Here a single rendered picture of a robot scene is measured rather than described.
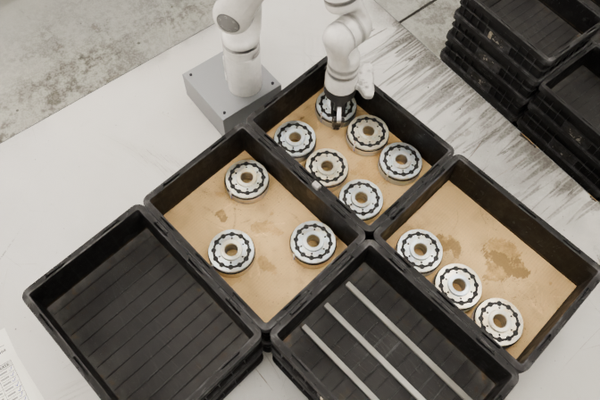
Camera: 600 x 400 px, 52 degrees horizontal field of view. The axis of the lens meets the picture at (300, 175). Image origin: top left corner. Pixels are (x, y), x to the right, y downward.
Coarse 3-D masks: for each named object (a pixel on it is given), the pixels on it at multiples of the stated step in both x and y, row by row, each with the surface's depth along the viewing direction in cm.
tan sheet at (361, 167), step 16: (304, 112) 155; (272, 128) 153; (320, 128) 153; (320, 144) 151; (336, 144) 151; (352, 160) 149; (368, 160) 149; (352, 176) 147; (368, 176) 147; (336, 192) 145; (384, 192) 145; (400, 192) 145; (384, 208) 143; (368, 224) 141
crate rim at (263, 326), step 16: (240, 128) 141; (192, 160) 137; (176, 176) 136; (160, 192) 133; (320, 192) 134; (336, 208) 132; (352, 224) 130; (192, 256) 126; (208, 272) 125; (320, 272) 125; (224, 288) 123; (304, 288) 123; (240, 304) 122; (288, 304) 122; (256, 320) 120; (272, 320) 120
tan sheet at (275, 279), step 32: (192, 192) 144; (224, 192) 144; (288, 192) 145; (192, 224) 140; (224, 224) 140; (256, 224) 141; (288, 224) 141; (256, 256) 137; (288, 256) 137; (256, 288) 133; (288, 288) 134
